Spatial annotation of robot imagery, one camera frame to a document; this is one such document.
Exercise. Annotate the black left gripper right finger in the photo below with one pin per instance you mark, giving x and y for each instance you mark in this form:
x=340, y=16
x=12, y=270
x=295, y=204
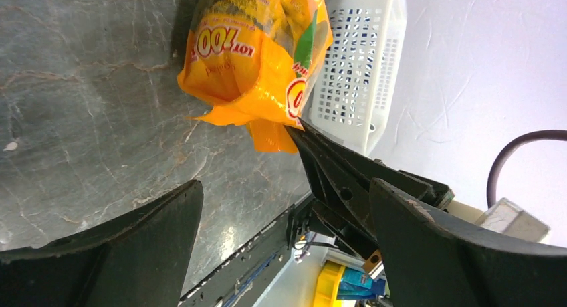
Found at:
x=432, y=258

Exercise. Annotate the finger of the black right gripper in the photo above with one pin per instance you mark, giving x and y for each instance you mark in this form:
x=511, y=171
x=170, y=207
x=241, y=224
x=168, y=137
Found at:
x=340, y=178

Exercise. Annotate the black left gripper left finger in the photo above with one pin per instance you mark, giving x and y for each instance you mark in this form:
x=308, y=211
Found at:
x=139, y=258

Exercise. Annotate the orange mango gummy bag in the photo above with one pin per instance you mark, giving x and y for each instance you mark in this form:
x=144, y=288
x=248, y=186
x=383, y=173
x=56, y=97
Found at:
x=254, y=62

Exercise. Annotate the white plastic laundry basket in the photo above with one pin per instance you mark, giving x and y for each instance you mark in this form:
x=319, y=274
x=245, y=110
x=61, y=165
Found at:
x=352, y=97

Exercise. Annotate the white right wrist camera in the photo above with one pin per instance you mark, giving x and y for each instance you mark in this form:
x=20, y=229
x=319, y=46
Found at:
x=506, y=218

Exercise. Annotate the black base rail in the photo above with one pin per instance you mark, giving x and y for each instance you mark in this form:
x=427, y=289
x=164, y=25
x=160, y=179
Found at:
x=243, y=277

